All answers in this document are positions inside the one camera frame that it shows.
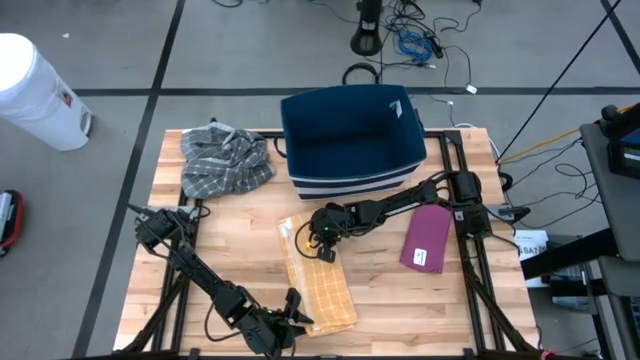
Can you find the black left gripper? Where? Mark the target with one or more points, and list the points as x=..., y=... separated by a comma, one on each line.
x=265, y=330

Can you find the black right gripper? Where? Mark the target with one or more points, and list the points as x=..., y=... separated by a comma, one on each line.
x=332, y=227

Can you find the orange checked towel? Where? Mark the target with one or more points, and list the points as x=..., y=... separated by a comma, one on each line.
x=320, y=290

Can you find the navy white-striped fabric basket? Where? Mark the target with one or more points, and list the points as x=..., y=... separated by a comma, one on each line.
x=350, y=140

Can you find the purple cloth towel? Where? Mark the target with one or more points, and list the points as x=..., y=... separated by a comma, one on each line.
x=430, y=230

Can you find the grey checked towel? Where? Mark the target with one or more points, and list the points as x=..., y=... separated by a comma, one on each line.
x=220, y=160

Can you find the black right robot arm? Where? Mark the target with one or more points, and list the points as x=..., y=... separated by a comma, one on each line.
x=465, y=187

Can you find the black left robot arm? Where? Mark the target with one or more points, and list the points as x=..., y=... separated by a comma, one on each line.
x=200, y=272

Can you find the white paper label tag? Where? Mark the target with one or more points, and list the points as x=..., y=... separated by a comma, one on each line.
x=420, y=256
x=286, y=229

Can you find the black stand base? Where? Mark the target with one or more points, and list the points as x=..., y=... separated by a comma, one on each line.
x=366, y=40

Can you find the white power adapter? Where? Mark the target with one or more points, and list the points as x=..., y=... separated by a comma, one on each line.
x=471, y=89

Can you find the white printed paper box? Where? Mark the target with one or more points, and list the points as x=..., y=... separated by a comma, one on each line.
x=532, y=250

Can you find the black power strip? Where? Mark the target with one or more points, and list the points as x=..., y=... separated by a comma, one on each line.
x=434, y=46

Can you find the small red object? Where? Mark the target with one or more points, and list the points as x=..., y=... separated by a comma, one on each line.
x=547, y=355

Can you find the thin black pole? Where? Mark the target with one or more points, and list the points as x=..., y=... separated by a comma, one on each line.
x=560, y=80

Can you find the grey equipment cart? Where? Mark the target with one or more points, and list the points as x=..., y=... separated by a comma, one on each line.
x=615, y=210

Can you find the red and black device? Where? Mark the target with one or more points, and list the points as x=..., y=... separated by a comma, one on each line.
x=12, y=225

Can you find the black electronic device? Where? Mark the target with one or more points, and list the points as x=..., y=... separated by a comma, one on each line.
x=622, y=150

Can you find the white trash bin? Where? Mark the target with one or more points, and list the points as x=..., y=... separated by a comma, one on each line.
x=35, y=95

